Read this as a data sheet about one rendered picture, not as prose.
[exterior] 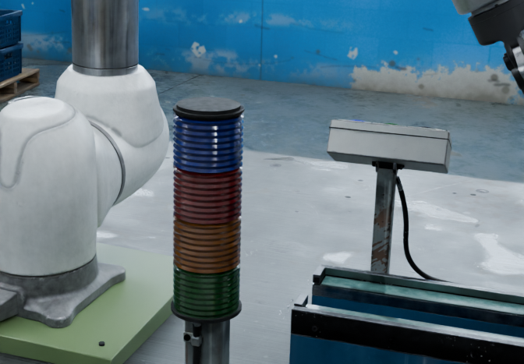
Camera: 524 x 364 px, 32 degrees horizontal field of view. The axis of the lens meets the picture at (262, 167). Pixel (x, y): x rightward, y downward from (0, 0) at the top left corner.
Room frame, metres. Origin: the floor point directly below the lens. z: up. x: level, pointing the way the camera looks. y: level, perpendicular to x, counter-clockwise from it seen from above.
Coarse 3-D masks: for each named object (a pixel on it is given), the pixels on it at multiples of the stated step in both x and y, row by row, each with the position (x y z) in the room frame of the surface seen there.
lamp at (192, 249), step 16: (176, 224) 0.72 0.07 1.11; (192, 224) 0.71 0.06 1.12; (208, 224) 0.71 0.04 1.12; (224, 224) 0.72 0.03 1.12; (240, 224) 0.74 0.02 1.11; (176, 240) 0.73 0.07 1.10; (192, 240) 0.71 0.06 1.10; (208, 240) 0.71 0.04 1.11; (224, 240) 0.72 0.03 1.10; (240, 240) 0.74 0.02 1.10; (176, 256) 0.73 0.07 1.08; (192, 256) 0.71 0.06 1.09; (208, 256) 0.71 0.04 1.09; (224, 256) 0.72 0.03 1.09; (192, 272) 0.71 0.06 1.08; (208, 272) 0.71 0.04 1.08
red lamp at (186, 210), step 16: (176, 176) 0.72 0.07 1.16; (192, 176) 0.71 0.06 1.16; (208, 176) 0.71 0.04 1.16; (224, 176) 0.71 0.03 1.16; (240, 176) 0.73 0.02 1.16; (176, 192) 0.73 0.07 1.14; (192, 192) 0.71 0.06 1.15; (208, 192) 0.71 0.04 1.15; (224, 192) 0.71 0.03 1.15; (240, 192) 0.73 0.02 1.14; (176, 208) 0.73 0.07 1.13; (192, 208) 0.71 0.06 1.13; (208, 208) 0.71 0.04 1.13; (224, 208) 0.72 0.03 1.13; (240, 208) 0.73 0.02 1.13
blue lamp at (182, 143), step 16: (176, 128) 0.73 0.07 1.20; (192, 128) 0.71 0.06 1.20; (208, 128) 0.71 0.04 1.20; (224, 128) 0.71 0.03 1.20; (240, 128) 0.73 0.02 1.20; (176, 144) 0.73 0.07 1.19; (192, 144) 0.71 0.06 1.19; (208, 144) 0.71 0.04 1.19; (224, 144) 0.72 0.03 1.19; (240, 144) 0.73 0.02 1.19; (176, 160) 0.72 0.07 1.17; (192, 160) 0.71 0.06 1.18; (208, 160) 0.71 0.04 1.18; (224, 160) 0.71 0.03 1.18; (240, 160) 0.73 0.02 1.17
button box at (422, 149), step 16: (336, 128) 1.26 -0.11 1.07; (352, 128) 1.25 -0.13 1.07; (368, 128) 1.24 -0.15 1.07; (384, 128) 1.24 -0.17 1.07; (400, 128) 1.23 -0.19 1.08; (416, 128) 1.23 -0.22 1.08; (336, 144) 1.25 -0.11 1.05; (352, 144) 1.24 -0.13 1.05; (368, 144) 1.23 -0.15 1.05; (384, 144) 1.23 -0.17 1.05; (400, 144) 1.22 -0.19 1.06; (416, 144) 1.22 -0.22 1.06; (432, 144) 1.21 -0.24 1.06; (448, 144) 1.22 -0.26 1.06; (336, 160) 1.29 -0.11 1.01; (352, 160) 1.27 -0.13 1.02; (368, 160) 1.25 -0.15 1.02; (384, 160) 1.23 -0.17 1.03; (400, 160) 1.21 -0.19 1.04; (416, 160) 1.21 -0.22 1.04; (432, 160) 1.20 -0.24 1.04; (448, 160) 1.24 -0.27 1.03
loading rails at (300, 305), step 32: (320, 288) 1.05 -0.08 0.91; (352, 288) 1.04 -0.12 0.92; (384, 288) 1.04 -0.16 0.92; (416, 288) 1.04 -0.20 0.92; (448, 288) 1.03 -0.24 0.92; (480, 288) 1.02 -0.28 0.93; (320, 320) 0.94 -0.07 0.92; (352, 320) 0.93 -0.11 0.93; (384, 320) 0.93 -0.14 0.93; (416, 320) 1.01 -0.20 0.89; (448, 320) 1.00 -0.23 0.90; (480, 320) 0.99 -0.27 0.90; (512, 320) 0.98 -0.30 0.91; (320, 352) 0.94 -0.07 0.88; (352, 352) 0.93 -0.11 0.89; (384, 352) 0.92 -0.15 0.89; (416, 352) 0.91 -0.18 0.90; (448, 352) 0.90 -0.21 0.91; (480, 352) 0.89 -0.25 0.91; (512, 352) 0.88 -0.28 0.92
